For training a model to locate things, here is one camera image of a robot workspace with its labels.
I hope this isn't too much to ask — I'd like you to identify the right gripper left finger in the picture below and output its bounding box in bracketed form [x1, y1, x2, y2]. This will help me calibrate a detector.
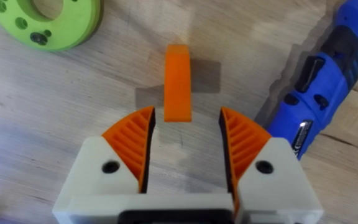
[52, 105, 157, 224]

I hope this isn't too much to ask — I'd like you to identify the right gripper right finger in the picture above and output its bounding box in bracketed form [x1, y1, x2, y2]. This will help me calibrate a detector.
[218, 106, 325, 224]

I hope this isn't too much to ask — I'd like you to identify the blue electric screwdriver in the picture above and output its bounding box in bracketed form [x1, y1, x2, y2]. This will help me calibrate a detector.
[265, 0, 358, 161]

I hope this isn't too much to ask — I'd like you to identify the black screw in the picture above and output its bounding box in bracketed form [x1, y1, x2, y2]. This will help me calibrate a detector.
[29, 32, 48, 46]

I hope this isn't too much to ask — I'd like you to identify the orange ribbed wedge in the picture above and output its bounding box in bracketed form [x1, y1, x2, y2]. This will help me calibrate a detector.
[163, 44, 193, 123]

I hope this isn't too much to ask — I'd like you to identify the green disc with holes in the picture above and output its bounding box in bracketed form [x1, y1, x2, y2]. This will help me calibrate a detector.
[0, 0, 101, 52]

